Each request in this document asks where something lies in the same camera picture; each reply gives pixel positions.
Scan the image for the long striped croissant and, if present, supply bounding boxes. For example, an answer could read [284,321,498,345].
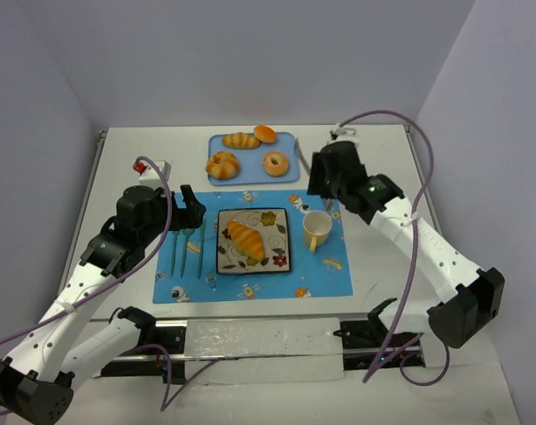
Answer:
[227,220,265,261]

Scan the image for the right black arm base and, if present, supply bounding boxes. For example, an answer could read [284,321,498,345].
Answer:
[333,316,425,371]

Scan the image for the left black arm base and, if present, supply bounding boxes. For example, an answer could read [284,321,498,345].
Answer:
[100,323,186,384]

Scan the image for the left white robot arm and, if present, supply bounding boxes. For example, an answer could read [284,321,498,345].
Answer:
[0,185,206,424]

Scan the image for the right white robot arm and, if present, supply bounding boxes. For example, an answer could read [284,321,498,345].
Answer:
[307,141,505,349]

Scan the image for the round twisted bread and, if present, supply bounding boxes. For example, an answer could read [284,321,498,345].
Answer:
[206,151,240,180]

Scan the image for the teal knife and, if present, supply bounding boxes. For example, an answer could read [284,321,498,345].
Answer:
[198,219,206,280]

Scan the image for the teal fork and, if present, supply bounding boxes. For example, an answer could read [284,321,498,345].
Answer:
[169,230,181,276]

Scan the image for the cream yellow mug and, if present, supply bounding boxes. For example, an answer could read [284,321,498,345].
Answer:
[302,211,332,252]

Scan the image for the blue cartoon placemat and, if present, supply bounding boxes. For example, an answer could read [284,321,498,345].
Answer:
[152,190,353,305]

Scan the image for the light blue tray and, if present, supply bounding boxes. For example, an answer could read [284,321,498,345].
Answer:
[208,132,300,186]

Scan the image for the square floral ceramic plate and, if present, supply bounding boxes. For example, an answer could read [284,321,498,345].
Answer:
[216,208,291,275]

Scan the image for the round orange bun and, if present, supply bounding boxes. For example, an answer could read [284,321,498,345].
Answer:
[253,125,277,144]

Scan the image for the small croissant back left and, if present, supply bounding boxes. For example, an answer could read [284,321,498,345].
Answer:
[221,132,260,150]

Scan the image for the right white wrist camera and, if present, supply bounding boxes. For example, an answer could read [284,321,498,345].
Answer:
[330,124,359,144]

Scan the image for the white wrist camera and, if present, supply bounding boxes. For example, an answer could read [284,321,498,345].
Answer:
[132,160,171,189]
[330,124,359,144]

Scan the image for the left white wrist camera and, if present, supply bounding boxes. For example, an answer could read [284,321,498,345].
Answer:
[132,160,171,189]

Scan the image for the glazed ring donut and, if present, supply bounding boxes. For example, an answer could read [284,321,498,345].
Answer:
[262,151,289,177]

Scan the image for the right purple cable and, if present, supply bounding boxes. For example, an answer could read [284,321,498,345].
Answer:
[333,109,450,388]

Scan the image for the purple cable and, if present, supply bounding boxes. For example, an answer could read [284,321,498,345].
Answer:
[0,155,220,421]
[333,109,450,388]

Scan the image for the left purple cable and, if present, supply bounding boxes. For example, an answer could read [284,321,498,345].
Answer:
[0,155,220,421]

